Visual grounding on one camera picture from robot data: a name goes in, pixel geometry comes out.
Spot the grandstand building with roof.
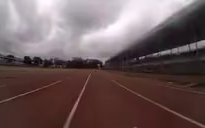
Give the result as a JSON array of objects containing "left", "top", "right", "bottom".
[{"left": 103, "top": 0, "right": 205, "bottom": 76}]

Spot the low pale building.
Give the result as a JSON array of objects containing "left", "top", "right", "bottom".
[{"left": 0, "top": 53, "right": 25, "bottom": 66}]

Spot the row of trees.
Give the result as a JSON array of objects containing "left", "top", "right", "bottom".
[{"left": 23, "top": 55, "right": 104, "bottom": 70}]

